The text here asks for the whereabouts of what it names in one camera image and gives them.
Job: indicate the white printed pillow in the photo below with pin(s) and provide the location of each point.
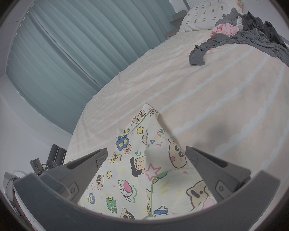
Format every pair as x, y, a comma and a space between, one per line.
202, 15

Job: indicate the bed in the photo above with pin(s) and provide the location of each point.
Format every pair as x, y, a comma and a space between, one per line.
207, 92

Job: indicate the blue-green curtain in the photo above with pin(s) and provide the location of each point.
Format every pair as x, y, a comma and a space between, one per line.
98, 20
50, 80

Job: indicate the light grey garment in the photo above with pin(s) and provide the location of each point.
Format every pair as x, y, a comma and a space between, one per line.
231, 17

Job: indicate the grey bedside table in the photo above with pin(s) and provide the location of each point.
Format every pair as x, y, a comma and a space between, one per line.
179, 14

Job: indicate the dark grey garment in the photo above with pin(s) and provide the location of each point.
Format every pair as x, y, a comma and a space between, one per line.
255, 38

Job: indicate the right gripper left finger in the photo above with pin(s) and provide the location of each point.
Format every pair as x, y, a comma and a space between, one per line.
81, 174

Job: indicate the black garment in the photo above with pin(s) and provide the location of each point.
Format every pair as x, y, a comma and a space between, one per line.
255, 23

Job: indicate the pink garment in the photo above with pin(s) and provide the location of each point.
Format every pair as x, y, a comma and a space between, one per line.
225, 29

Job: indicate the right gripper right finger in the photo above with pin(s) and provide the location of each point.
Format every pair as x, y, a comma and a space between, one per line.
212, 174

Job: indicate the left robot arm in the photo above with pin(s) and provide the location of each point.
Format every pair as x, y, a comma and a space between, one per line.
36, 166

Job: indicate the white printed pyjama top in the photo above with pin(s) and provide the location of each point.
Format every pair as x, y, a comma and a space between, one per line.
134, 177

